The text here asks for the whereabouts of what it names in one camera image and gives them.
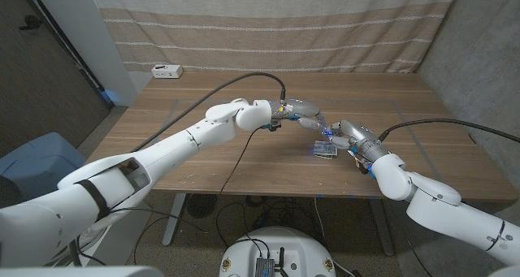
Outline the grey table leg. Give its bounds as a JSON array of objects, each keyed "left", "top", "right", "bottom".
[{"left": 367, "top": 198, "right": 396, "bottom": 257}]

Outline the white power strip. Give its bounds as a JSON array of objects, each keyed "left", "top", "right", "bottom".
[{"left": 150, "top": 63, "right": 184, "bottom": 80}]

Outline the black door handle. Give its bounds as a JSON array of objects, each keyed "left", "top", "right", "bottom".
[{"left": 16, "top": 15, "right": 41, "bottom": 30}]

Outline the white table leg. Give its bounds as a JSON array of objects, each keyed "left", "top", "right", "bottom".
[{"left": 162, "top": 193, "right": 188, "bottom": 246}]

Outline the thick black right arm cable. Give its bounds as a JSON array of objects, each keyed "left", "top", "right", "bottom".
[{"left": 379, "top": 118, "right": 520, "bottom": 145}]

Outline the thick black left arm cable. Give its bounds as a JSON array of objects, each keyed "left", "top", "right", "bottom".
[{"left": 129, "top": 71, "right": 288, "bottom": 153}]

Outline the thin black left wrist cable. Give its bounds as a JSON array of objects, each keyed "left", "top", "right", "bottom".
[{"left": 109, "top": 126, "right": 263, "bottom": 234}]

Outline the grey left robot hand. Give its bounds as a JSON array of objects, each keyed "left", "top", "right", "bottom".
[{"left": 270, "top": 98, "right": 331, "bottom": 136}]

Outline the black cable to torso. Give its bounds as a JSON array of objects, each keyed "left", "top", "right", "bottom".
[{"left": 214, "top": 201, "right": 271, "bottom": 260}]

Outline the round black floor fan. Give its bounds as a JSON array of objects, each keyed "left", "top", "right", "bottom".
[{"left": 186, "top": 193, "right": 219, "bottom": 219}]

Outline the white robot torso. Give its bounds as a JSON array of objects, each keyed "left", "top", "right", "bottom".
[{"left": 219, "top": 226, "right": 337, "bottom": 277}]

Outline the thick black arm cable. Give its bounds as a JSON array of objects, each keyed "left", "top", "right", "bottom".
[
  {"left": 129, "top": 71, "right": 288, "bottom": 153},
  {"left": 379, "top": 118, "right": 520, "bottom": 145}
]

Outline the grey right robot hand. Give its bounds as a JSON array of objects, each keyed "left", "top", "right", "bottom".
[{"left": 327, "top": 119, "right": 389, "bottom": 175}]

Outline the one dollar bill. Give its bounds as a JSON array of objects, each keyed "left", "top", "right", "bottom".
[{"left": 312, "top": 141, "right": 338, "bottom": 160}]

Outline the grey electronics box on torso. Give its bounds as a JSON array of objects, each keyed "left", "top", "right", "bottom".
[{"left": 254, "top": 257, "right": 276, "bottom": 277}]

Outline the beige striped backdrop cloth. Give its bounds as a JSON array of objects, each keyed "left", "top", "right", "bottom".
[{"left": 88, "top": 0, "right": 464, "bottom": 74}]

